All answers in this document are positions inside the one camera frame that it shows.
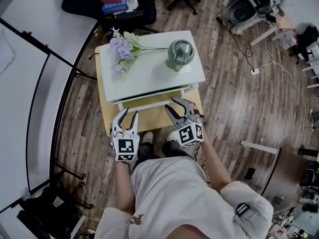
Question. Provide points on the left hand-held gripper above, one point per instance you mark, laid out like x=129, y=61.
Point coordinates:
x=125, y=146

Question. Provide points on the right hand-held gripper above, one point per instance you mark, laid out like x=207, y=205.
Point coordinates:
x=189, y=134

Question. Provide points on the white glass oven door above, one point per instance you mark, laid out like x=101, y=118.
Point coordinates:
x=120, y=106

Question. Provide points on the person's left forearm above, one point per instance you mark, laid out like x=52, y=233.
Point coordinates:
x=124, y=188

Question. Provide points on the person's right forearm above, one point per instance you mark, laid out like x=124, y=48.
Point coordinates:
x=215, y=165

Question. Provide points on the white toaster oven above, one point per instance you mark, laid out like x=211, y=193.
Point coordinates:
x=154, y=66

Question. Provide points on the person's white right shoe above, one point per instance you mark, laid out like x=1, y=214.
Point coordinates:
x=170, y=136

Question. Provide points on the person's white shoe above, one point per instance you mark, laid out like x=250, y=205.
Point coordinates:
x=170, y=136
x=147, y=137

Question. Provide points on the light wooden desk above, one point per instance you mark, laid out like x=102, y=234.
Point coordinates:
x=149, y=118

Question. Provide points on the person's white left shoe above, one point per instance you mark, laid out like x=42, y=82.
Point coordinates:
x=147, y=137

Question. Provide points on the person's dark trousers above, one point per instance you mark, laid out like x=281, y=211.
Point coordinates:
x=147, y=151

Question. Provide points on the green shaker bottle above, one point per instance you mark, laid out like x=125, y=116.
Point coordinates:
x=180, y=56

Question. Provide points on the purple artificial flowers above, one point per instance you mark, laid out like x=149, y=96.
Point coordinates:
x=122, y=50

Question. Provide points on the person's white t-shirt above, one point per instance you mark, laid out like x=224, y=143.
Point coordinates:
x=174, y=195

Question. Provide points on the white power strip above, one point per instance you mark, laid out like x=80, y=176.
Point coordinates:
x=254, y=71

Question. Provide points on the whiteboard on black stand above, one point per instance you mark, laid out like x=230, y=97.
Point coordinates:
x=20, y=108

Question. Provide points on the black bag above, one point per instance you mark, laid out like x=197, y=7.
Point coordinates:
x=47, y=213

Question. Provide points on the blue box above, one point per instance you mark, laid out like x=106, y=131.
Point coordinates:
x=115, y=6

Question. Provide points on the dark brown table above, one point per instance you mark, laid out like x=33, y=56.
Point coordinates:
x=286, y=173

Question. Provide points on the black white backpack rig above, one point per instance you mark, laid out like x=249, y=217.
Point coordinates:
x=243, y=11

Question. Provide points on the clear water jug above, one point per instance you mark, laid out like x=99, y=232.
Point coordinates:
x=289, y=40

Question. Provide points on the black reclined chair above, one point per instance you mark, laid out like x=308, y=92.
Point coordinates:
x=82, y=1

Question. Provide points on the wooden table white legs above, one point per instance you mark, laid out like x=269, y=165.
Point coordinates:
x=286, y=21

